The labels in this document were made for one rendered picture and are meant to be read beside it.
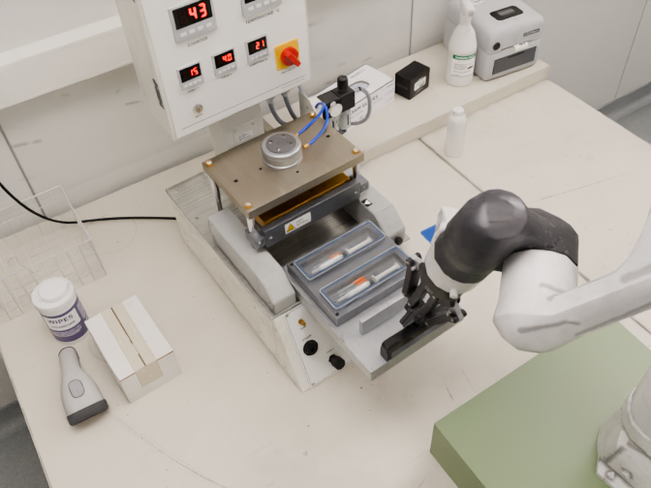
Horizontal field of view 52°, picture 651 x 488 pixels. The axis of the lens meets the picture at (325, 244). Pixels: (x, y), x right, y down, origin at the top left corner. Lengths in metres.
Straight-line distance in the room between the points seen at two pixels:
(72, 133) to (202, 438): 0.84
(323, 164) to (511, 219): 0.56
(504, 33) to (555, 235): 1.22
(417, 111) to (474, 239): 1.16
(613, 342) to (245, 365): 0.74
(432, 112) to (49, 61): 1.01
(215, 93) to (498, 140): 0.92
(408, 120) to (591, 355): 0.88
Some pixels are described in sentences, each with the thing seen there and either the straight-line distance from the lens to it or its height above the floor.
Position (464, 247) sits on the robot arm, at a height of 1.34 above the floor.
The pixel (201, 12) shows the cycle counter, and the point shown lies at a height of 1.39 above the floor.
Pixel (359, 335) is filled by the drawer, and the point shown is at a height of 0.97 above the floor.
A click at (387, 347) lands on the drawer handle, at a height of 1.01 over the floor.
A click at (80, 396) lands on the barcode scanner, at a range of 1.45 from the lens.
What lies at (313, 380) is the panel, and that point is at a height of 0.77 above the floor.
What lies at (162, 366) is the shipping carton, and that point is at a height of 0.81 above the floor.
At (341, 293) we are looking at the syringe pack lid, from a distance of 1.24.
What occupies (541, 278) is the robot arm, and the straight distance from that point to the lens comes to 0.87.
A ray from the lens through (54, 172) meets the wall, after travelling 1.86.
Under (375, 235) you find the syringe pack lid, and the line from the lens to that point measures 1.33.
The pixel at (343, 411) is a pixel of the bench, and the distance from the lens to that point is 1.40.
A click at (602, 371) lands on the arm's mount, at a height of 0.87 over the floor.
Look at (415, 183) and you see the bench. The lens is 1.82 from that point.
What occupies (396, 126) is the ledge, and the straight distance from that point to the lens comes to 1.93.
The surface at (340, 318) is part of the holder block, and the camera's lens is 1.22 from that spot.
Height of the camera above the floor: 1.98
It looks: 48 degrees down
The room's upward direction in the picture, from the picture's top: 4 degrees counter-clockwise
